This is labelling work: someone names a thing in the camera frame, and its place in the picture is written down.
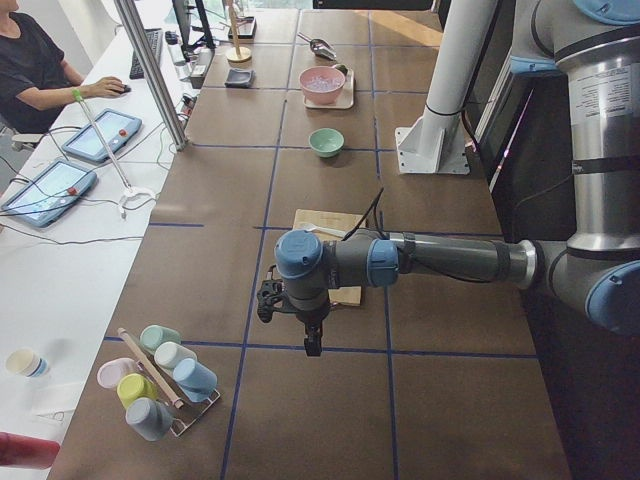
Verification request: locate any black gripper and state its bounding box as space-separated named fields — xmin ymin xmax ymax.
xmin=296 ymin=298 xmax=329 ymax=357

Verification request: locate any white plastic spoon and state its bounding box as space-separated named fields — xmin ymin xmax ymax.
xmin=300 ymin=222 xmax=346 ymax=238

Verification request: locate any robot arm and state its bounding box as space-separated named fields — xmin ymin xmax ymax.
xmin=257 ymin=1 xmax=639 ymax=356

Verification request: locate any mint green bowl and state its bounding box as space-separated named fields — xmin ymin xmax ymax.
xmin=308 ymin=128 xmax=345 ymax=158

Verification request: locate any pink bowl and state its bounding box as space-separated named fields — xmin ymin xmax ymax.
xmin=299 ymin=66 xmax=346 ymax=105

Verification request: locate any clear ice cubes pile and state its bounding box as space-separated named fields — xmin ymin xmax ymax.
xmin=301 ymin=75 xmax=344 ymax=93

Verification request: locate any stainless steel ice scoop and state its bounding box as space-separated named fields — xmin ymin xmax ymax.
xmin=297 ymin=32 xmax=337 ymax=61

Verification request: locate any bamboo cutting board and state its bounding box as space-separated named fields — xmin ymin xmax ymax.
xmin=293 ymin=209 xmax=362 ymax=307

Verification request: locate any blue pastel cup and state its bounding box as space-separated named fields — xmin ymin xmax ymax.
xmin=172 ymin=358 xmax=218 ymax=402

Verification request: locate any white pastel cup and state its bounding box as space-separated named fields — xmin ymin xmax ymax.
xmin=154 ymin=341 xmax=197 ymax=375

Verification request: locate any green pastel cup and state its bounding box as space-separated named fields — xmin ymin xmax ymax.
xmin=139 ymin=324 xmax=182 ymax=354

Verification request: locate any grey pastel cup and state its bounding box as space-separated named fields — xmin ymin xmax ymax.
xmin=125 ymin=397 xmax=174 ymax=441

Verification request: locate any yellow pastel cup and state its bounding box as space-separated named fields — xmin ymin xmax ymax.
xmin=116 ymin=373 xmax=158 ymax=409

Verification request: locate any pink pastel cup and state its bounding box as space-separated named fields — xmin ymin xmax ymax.
xmin=96 ymin=357 xmax=138 ymax=390

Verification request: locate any white stick with hook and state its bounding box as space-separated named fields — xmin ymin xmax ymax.
xmin=72 ymin=88 xmax=157 ymax=219

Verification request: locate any beige plastic tray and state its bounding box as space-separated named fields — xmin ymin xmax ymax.
xmin=303 ymin=69 xmax=355 ymax=110

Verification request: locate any grey folded cloth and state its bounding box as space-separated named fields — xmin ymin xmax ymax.
xmin=224 ymin=68 xmax=255 ymax=88

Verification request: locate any paper cup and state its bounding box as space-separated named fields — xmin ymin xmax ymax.
xmin=5 ymin=348 xmax=49 ymax=378

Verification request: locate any far teach pendant tablet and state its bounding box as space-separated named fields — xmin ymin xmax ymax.
xmin=62 ymin=109 xmax=142 ymax=164

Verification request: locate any teach pendant tablet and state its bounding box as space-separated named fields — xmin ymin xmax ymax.
xmin=62 ymin=109 xmax=142 ymax=164
xmin=1 ymin=158 xmax=98 ymax=228

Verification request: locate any wooden paper towel stand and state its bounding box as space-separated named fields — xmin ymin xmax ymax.
xmin=225 ymin=0 xmax=252 ymax=63

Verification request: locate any near teach pendant tablet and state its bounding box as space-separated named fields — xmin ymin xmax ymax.
xmin=1 ymin=158 xmax=98 ymax=228

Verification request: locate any red bottle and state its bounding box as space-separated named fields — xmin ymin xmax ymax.
xmin=1 ymin=432 xmax=61 ymax=469

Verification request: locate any black keyboard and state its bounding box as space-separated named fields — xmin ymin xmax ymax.
xmin=129 ymin=28 xmax=165 ymax=81

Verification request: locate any person in black shirt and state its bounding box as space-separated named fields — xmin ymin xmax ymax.
xmin=1 ymin=1 xmax=128 ymax=134

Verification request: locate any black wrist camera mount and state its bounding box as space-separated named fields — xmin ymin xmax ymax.
xmin=257 ymin=264 xmax=284 ymax=324

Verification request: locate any white wire cup rack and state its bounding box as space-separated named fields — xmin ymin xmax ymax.
xmin=118 ymin=328 xmax=221 ymax=438

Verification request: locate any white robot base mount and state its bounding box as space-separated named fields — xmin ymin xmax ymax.
xmin=395 ymin=0 xmax=498 ymax=175

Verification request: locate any black frame box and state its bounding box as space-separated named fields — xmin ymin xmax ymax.
xmin=236 ymin=16 xmax=257 ymax=40

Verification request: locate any aluminium frame post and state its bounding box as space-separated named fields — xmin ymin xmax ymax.
xmin=114 ymin=0 xmax=187 ymax=151

